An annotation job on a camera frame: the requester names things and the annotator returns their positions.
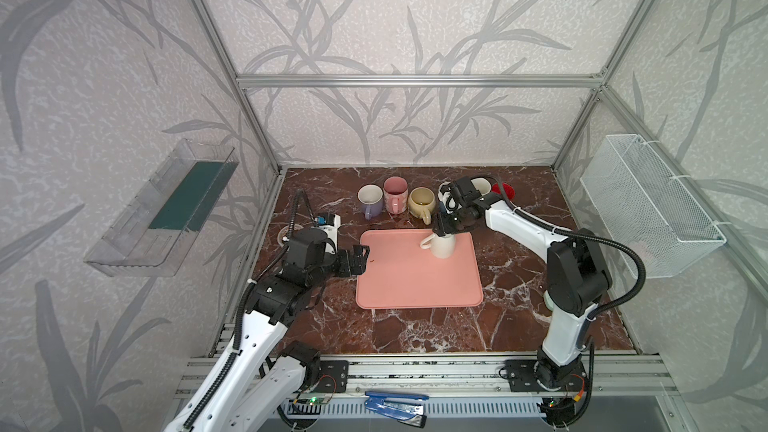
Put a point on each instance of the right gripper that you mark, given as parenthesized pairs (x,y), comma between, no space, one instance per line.
(448,223)

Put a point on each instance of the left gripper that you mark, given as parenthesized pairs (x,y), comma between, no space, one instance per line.
(349,261)

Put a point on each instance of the light green mug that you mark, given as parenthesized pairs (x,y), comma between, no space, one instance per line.
(482,185)

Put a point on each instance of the red mug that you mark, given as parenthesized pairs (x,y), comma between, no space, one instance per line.
(508,190)

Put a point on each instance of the white mug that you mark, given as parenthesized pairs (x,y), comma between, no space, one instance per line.
(441,247)

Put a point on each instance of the pink patterned mug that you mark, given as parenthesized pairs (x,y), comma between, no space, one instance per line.
(396,194)

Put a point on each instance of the purple mug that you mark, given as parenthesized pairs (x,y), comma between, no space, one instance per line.
(371,198)

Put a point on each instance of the pink tray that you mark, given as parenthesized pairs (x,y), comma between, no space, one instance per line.
(403,273)

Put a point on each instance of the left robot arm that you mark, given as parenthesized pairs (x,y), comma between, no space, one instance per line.
(242,390)

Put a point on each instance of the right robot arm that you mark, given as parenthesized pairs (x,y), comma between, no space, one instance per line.
(577,273)

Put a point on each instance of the tape roll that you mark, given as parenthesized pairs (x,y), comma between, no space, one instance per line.
(283,235)

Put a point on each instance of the small green object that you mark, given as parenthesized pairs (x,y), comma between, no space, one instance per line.
(547,306)

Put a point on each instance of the blue stapler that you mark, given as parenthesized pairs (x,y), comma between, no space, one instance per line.
(407,409)

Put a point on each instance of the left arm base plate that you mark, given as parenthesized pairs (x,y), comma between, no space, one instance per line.
(333,377)

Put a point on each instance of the clear plastic wall bin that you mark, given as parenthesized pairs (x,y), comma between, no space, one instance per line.
(156,231)

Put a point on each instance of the white wire basket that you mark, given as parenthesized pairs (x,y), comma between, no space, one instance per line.
(646,207)

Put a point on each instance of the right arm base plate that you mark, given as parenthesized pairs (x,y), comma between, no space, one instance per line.
(525,375)

